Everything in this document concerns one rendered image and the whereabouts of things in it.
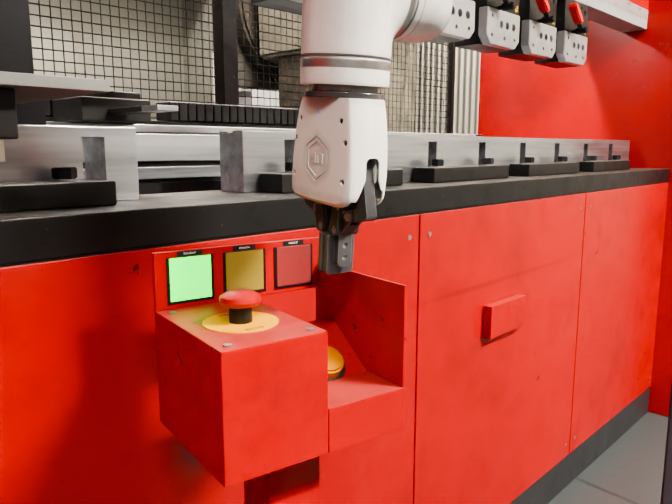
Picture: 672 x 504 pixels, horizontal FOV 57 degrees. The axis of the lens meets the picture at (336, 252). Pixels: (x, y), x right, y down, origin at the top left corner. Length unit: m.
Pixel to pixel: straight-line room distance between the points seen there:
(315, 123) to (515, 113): 2.07
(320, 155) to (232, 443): 0.27
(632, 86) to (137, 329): 2.03
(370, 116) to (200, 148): 0.70
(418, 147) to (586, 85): 1.31
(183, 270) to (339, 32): 0.28
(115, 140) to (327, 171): 0.36
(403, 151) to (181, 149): 0.43
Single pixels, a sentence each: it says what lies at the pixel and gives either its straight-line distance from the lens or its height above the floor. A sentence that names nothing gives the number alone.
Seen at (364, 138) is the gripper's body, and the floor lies 0.95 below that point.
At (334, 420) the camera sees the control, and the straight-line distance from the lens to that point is 0.60.
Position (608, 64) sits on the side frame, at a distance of 2.50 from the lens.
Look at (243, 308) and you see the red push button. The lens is 0.58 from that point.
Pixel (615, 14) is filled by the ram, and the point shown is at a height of 1.35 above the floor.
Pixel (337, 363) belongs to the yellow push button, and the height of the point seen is 0.72.
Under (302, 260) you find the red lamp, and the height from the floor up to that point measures 0.82.
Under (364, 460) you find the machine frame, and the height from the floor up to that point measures 0.42.
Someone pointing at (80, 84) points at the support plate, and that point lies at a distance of 0.57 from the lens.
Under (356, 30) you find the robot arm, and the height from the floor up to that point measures 1.04.
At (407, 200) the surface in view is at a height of 0.85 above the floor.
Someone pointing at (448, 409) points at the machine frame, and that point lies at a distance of 1.30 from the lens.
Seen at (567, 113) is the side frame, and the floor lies 1.07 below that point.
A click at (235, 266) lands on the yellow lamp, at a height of 0.82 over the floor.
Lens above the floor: 0.94
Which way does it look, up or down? 9 degrees down
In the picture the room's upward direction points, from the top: straight up
